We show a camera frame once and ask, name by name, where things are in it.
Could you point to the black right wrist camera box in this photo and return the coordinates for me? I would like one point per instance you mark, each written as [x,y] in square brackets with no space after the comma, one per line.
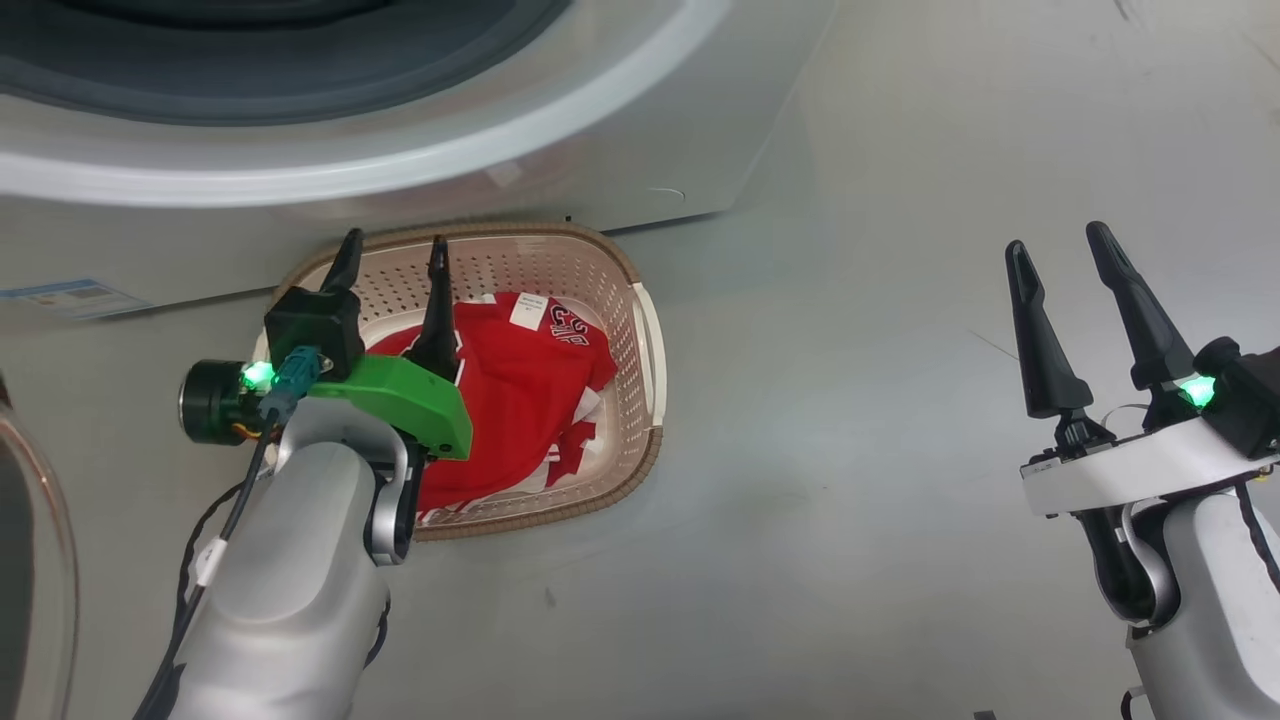
[1250,400]

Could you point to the blue white energy label sticker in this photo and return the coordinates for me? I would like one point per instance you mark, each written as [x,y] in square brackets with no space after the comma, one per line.
[70,298]

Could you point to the red sports jersey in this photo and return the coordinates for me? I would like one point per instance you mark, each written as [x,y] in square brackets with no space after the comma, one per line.
[510,390]

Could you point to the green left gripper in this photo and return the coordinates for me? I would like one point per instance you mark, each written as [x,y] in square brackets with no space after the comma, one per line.
[410,400]

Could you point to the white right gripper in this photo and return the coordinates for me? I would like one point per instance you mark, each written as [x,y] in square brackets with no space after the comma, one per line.
[1130,470]

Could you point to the round glass washing machine door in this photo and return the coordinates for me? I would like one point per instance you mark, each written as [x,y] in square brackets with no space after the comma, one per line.
[15,560]

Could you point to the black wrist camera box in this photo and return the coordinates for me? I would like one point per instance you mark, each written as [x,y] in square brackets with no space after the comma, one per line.
[310,330]
[1250,400]

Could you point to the white washing machine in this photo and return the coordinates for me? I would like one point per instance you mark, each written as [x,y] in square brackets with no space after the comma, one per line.
[600,150]

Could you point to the cream perforated laundry basket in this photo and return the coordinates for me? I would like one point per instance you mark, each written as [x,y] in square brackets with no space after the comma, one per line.
[600,270]

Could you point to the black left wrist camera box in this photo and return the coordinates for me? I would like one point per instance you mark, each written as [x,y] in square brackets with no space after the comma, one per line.
[310,330]

